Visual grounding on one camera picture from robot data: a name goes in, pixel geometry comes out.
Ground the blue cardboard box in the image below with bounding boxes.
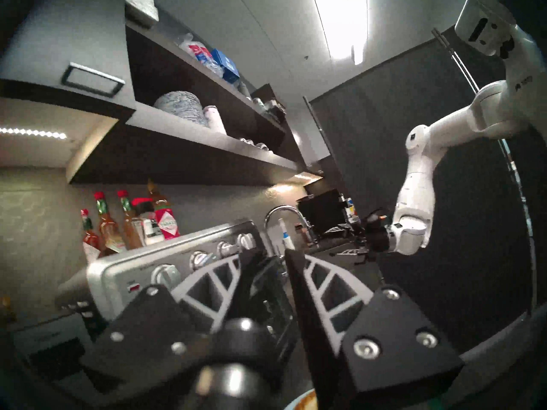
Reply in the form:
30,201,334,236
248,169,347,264
210,48,241,84

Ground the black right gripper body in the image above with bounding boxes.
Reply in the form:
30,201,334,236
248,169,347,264
363,213,391,255

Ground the LED light strip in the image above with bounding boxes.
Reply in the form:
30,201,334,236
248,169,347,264
0,126,68,140

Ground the black countertop appliance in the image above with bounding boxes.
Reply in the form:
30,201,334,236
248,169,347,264
296,188,349,239

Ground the green neck sauce bottle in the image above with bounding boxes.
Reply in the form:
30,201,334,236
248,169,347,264
118,190,144,249

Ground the ceiling light panel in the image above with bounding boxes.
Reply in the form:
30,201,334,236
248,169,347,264
310,0,369,66

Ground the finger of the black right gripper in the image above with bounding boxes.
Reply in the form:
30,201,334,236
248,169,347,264
323,223,365,238
333,247,368,264

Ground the white bottle blue cap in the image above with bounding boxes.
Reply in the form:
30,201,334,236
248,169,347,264
278,219,296,251

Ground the black shelf device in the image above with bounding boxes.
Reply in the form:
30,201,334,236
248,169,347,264
252,84,287,123

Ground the red white plastic bag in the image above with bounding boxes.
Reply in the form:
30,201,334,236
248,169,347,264
177,33,223,74

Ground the toasted bagel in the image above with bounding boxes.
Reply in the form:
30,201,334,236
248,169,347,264
295,390,319,410

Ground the stack of patterned plates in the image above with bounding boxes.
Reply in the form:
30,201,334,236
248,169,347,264
153,91,208,127

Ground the black silver microwave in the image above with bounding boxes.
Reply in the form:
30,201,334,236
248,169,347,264
9,315,101,386

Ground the brown sauce Tabasco bottle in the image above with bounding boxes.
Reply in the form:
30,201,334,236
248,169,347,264
94,191,126,256

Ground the dark wall shelf unit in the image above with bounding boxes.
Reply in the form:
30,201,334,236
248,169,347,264
68,16,325,187

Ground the green box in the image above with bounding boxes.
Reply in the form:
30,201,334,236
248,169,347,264
125,0,159,27

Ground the chrome gooseneck faucet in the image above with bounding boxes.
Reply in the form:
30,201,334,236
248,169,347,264
264,205,317,260

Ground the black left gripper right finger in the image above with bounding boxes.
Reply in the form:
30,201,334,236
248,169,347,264
284,249,464,410

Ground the stainless steel toaster oven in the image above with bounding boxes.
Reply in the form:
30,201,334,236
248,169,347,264
56,219,300,363

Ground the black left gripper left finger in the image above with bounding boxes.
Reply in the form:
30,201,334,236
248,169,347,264
81,250,268,392

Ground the grey wall cabinet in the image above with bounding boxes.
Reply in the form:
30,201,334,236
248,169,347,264
0,0,137,123

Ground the silver wall cabinet handle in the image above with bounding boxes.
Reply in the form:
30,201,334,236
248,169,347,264
61,62,126,98

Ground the white dotted cup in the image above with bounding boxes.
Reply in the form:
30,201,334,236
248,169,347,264
203,105,227,135

